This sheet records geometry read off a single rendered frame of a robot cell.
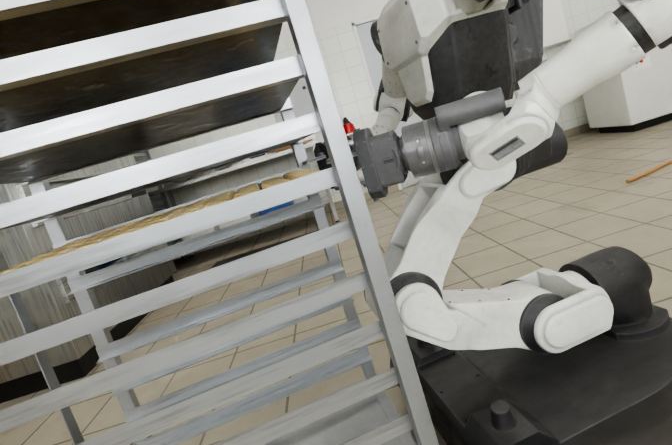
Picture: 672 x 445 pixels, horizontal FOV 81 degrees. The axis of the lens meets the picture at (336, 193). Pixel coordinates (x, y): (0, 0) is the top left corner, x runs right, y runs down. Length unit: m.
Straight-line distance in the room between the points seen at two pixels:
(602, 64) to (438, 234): 0.46
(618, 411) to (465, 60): 0.75
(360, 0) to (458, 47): 4.31
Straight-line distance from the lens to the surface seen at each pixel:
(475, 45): 0.86
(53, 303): 2.61
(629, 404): 1.05
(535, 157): 0.99
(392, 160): 0.64
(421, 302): 0.84
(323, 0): 5.09
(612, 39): 0.60
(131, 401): 1.22
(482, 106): 0.60
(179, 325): 1.12
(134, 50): 0.65
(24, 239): 2.59
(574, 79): 0.60
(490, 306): 0.99
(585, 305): 1.08
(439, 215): 0.86
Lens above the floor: 0.84
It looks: 7 degrees down
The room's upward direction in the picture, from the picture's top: 17 degrees counter-clockwise
